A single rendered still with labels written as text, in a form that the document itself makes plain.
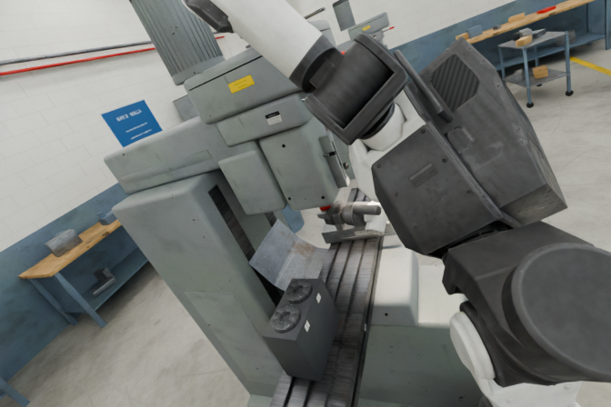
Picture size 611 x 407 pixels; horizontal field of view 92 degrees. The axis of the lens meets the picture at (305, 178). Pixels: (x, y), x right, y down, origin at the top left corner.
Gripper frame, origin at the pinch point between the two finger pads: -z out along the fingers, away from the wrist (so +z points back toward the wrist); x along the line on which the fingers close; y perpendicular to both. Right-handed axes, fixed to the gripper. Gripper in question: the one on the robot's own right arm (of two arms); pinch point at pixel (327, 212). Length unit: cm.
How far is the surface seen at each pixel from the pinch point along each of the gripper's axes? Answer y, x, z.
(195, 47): -73, 12, -14
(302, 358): 15, 48, 17
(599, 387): 124, -40, 77
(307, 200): -12.4, 9.5, 3.1
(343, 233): 20.5, -10.8, -7.4
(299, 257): 25.7, 4.4, -26.6
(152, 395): 121, 87, -172
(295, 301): 5.7, 37.5, 10.5
